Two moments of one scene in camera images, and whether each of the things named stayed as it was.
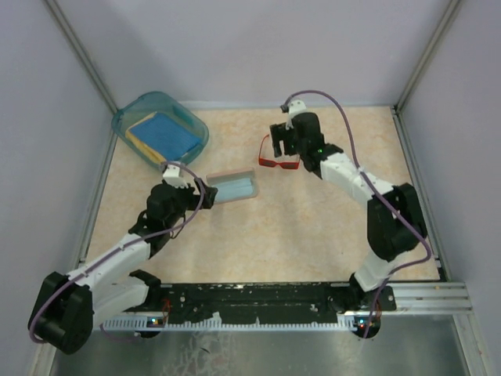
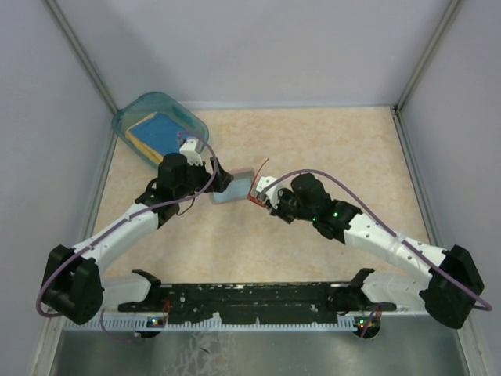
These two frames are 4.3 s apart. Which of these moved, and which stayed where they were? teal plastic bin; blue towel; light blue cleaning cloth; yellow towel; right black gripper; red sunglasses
Moved: red sunglasses; right black gripper
Stayed: light blue cleaning cloth; blue towel; teal plastic bin; yellow towel
